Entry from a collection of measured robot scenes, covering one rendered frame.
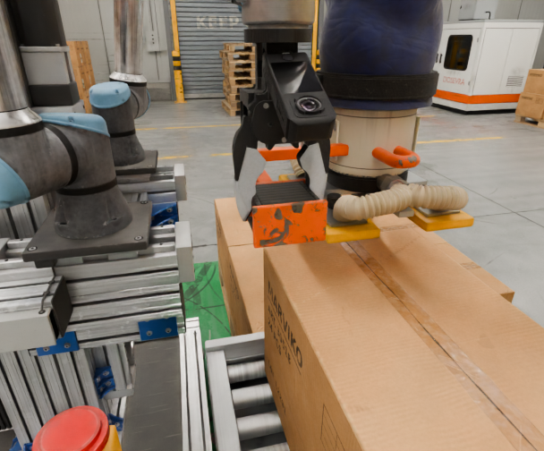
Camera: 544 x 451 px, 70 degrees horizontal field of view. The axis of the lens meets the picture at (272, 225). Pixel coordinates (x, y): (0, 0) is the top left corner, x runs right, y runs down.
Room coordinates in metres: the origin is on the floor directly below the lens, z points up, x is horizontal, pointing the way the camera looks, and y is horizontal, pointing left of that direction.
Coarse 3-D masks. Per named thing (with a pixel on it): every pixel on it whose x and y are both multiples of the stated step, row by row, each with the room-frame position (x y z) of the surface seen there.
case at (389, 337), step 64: (320, 256) 0.77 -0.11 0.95; (384, 256) 0.77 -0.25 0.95; (448, 256) 0.77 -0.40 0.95; (320, 320) 0.55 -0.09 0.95; (384, 320) 0.55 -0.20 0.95; (448, 320) 0.55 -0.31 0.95; (512, 320) 0.55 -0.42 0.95; (320, 384) 0.44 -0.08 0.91; (384, 384) 0.41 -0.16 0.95; (448, 384) 0.41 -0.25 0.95; (512, 384) 0.41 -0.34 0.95; (320, 448) 0.42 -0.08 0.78; (384, 448) 0.31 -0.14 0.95; (448, 448) 0.31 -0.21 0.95; (512, 448) 0.31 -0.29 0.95
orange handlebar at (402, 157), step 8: (336, 144) 0.73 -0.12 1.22; (344, 144) 0.73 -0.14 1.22; (264, 152) 0.69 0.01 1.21; (272, 152) 0.69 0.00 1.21; (280, 152) 0.69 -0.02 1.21; (288, 152) 0.70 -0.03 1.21; (296, 152) 0.70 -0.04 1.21; (336, 152) 0.72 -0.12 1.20; (344, 152) 0.72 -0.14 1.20; (376, 152) 0.69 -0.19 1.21; (384, 152) 0.67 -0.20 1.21; (400, 152) 0.69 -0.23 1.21; (408, 152) 0.67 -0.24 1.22; (272, 160) 0.69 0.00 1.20; (384, 160) 0.66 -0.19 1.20; (392, 160) 0.64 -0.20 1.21; (400, 160) 0.64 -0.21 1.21; (408, 160) 0.64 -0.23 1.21; (416, 160) 0.64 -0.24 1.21; (264, 176) 0.54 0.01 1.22
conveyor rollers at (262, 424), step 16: (240, 368) 0.83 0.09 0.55; (256, 368) 0.83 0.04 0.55; (240, 400) 0.73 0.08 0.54; (256, 400) 0.73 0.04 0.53; (272, 400) 0.74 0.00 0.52; (256, 416) 0.67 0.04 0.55; (272, 416) 0.67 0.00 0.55; (240, 432) 0.64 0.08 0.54; (256, 432) 0.64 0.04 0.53; (272, 432) 0.65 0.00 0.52; (272, 448) 0.59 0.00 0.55; (288, 448) 0.59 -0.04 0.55
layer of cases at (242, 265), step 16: (224, 208) 1.99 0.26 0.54; (224, 224) 1.80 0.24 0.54; (240, 224) 1.80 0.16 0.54; (384, 224) 1.80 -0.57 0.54; (400, 224) 1.80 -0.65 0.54; (224, 240) 1.70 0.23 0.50; (240, 240) 1.62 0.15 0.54; (432, 240) 1.62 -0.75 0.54; (224, 256) 1.75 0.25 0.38; (240, 256) 1.47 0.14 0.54; (256, 256) 1.47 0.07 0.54; (464, 256) 1.47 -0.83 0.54; (224, 272) 1.81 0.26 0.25; (240, 272) 1.34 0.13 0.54; (256, 272) 1.34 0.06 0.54; (480, 272) 1.34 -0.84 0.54; (240, 288) 1.23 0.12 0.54; (256, 288) 1.23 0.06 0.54; (496, 288) 1.23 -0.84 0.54; (240, 304) 1.23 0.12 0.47; (256, 304) 1.13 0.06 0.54; (240, 320) 1.25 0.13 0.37; (256, 320) 1.04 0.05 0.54
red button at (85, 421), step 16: (64, 416) 0.28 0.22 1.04; (80, 416) 0.28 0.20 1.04; (96, 416) 0.28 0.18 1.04; (48, 432) 0.26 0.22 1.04; (64, 432) 0.26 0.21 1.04; (80, 432) 0.26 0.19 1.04; (96, 432) 0.26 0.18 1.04; (32, 448) 0.25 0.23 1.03; (48, 448) 0.25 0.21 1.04; (64, 448) 0.25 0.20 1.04; (80, 448) 0.25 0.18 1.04; (96, 448) 0.25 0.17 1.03
